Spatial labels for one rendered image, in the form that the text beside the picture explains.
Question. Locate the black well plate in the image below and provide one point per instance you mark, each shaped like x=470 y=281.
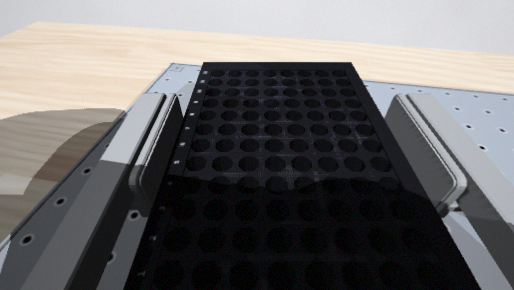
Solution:
x=280 y=178

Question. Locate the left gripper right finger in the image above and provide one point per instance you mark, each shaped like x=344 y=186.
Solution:
x=455 y=173

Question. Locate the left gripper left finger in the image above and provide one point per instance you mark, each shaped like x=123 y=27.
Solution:
x=127 y=177

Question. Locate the grey perforated breadboard plate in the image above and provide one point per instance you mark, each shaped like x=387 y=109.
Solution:
x=487 y=117

